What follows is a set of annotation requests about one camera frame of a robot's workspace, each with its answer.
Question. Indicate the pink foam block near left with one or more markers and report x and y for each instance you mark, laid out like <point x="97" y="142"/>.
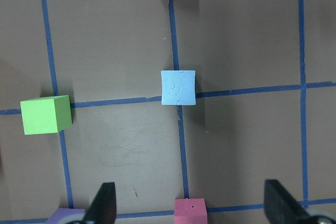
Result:
<point x="191" y="211"/>

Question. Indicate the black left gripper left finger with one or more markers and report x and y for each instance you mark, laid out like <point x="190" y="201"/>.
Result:
<point x="104" y="206"/>

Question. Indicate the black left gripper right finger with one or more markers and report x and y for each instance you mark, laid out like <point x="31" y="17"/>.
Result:
<point x="281" y="207"/>

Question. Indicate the light blue foam block left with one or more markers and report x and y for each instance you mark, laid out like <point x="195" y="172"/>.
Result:
<point x="178" y="87"/>

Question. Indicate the purple foam block left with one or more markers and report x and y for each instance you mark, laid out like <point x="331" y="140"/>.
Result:
<point x="66" y="215"/>

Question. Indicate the green foam block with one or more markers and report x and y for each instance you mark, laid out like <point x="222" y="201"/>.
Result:
<point x="46" y="115"/>

